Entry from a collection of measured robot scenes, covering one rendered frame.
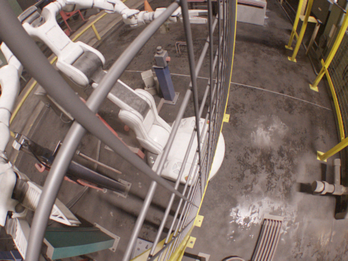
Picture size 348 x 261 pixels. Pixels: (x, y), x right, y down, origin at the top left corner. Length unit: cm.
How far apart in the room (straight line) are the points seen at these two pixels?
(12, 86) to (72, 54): 48
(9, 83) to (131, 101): 68
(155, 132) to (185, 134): 25
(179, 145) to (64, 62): 102
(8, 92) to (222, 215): 158
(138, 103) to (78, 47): 51
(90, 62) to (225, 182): 140
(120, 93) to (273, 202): 154
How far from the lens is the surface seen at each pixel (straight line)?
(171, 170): 117
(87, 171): 114
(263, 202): 159
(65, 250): 122
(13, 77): 69
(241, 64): 246
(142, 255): 27
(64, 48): 102
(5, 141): 52
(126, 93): 99
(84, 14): 881
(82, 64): 95
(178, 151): 128
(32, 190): 27
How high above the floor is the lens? 148
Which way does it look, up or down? 60 degrees down
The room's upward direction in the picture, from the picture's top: 19 degrees counter-clockwise
